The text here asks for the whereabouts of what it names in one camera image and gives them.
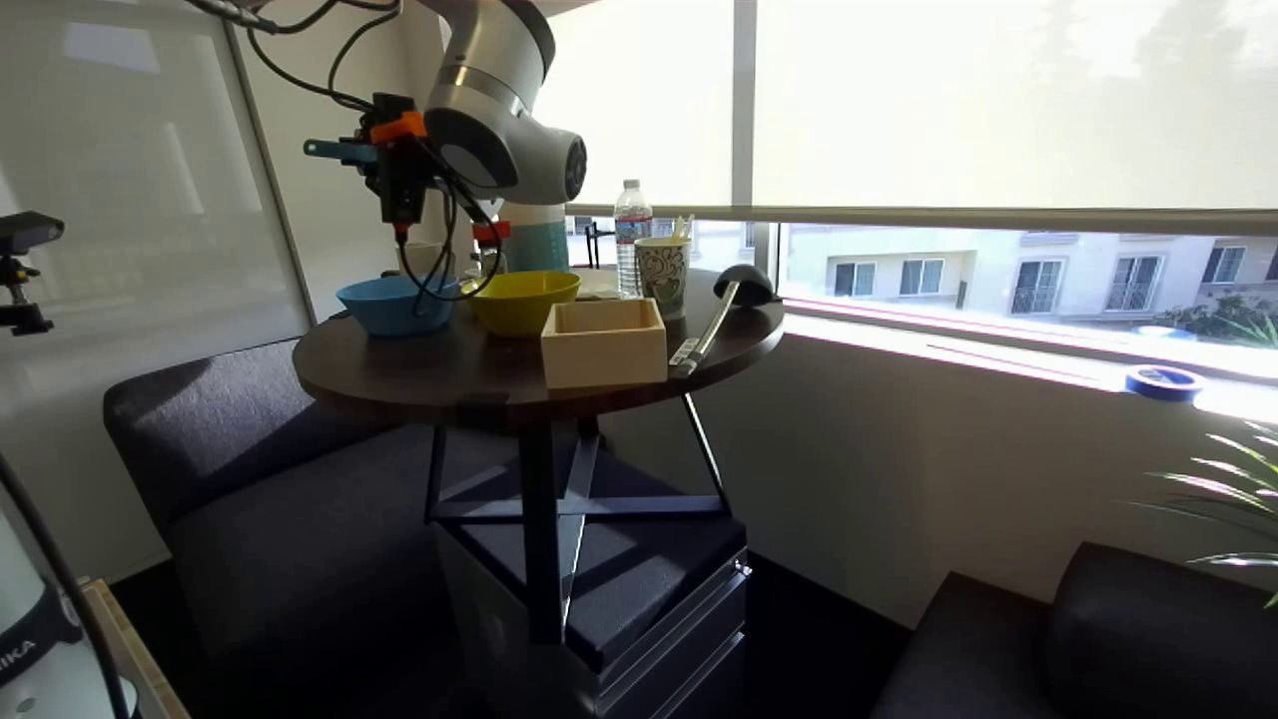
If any round dark wooden table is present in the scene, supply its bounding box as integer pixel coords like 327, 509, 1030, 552
290, 264, 792, 650

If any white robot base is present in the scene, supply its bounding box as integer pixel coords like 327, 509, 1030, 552
0, 509, 142, 719

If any blue plastic bowl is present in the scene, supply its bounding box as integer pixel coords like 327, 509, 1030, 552
335, 270, 463, 338

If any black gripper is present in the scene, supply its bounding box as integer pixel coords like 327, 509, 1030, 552
342, 90, 440, 228

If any black ladle with metal handle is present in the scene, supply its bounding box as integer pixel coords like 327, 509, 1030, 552
667, 260, 777, 376

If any green leafy plant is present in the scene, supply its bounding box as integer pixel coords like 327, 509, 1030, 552
1139, 417, 1278, 613

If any black camera tripod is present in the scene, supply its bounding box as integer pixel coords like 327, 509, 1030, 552
0, 208, 68, 338

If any dark grey fabric sofa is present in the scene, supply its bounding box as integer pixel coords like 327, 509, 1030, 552
101, 336, 536, 719

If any floral patterned cup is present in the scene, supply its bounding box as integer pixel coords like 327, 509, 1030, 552
629, 216, 696, 318

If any light wooden frame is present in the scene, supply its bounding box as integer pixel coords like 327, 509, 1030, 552
76, 576, 191, 719

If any orange cable clip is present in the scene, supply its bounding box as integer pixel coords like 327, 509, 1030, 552
367, 109, 431, 151

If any blue plastic ladle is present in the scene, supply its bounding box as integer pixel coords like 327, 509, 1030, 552
299, 137, 367, 166

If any yellow plastic bowl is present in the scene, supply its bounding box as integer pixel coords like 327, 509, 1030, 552
458, 268, 581, 338

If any red lidded spice jar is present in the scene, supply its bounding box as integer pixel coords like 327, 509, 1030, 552
472, 216, 519, 274

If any light wooden box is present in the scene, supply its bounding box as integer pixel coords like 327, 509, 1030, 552
536, 290, 672, 389

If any white roller window blind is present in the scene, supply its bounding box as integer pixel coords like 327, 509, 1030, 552
751, 0, 1278, 216
532, 0, 744, 216

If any blue tape roll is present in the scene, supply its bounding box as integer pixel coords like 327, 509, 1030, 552
1121, 362, 1203, 403

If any black leather armchair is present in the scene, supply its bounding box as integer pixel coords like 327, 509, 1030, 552
872, 540, 1278, 719

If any clear plastic water bottle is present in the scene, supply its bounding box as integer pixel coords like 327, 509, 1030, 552
611, 176, 653, 295

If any white and teal striped canister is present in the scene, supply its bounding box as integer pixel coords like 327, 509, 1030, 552
500, 194, 571, 274

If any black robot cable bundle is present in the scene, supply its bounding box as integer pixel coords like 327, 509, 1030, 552
183, 0, 511, 328

